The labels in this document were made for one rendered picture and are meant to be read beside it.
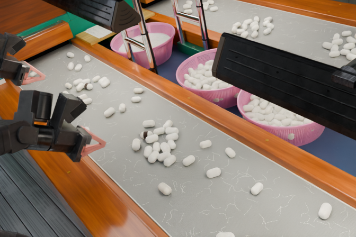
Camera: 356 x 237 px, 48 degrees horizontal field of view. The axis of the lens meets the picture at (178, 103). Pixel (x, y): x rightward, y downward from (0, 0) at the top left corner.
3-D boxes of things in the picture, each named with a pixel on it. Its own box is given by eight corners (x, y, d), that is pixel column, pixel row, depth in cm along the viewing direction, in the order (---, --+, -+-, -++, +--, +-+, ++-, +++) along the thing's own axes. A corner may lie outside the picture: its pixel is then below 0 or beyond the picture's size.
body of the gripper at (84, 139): (71, 120, 97) (43, 116, 92) (90, 137, 90) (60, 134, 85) (63, 144, 98) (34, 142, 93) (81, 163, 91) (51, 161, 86)
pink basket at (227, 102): (241, 122, 117) (238, 96, 112) (167, 108, 131) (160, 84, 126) (272, 75, 135) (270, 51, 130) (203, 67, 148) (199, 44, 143)
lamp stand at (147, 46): (122, 116, 132) (77, -14, 107) (95, 96, 147) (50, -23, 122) (167, 90, 140) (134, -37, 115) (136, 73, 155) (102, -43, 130)
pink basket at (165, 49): (173, 71, 151) (168, 48, 145) (108, 76, 157) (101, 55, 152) (184, 39, 172) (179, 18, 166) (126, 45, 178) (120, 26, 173)
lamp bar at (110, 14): (116, 34, 96) (107, 6, 92) (29, -5, 141) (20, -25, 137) (142, 21, 100) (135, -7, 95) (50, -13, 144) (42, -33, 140)
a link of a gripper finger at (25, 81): (42, 63, 130) (14, 56, 124) (50, 69, 125) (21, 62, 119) (36, 82, 131) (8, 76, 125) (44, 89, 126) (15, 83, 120)
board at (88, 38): (91, 45, 163) (90, 43, 162) (76, 37, 173) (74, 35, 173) (155, 15, 177) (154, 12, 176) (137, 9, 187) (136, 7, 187)
